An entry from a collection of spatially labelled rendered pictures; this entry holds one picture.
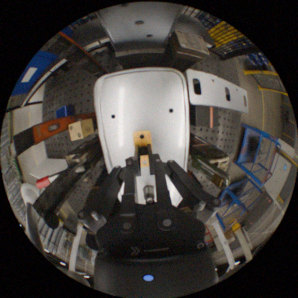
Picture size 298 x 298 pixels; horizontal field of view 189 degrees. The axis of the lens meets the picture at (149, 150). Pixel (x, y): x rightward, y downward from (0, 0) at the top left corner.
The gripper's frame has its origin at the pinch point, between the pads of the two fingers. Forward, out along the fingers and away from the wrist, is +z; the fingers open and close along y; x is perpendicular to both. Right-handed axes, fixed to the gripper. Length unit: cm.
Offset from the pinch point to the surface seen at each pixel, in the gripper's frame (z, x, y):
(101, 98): 6.0, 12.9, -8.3
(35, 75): 0, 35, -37
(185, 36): 0.0, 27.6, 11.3
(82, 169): -0.8, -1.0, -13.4
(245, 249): -207, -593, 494
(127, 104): 6.0, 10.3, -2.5
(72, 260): -76, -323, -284
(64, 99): 36, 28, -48
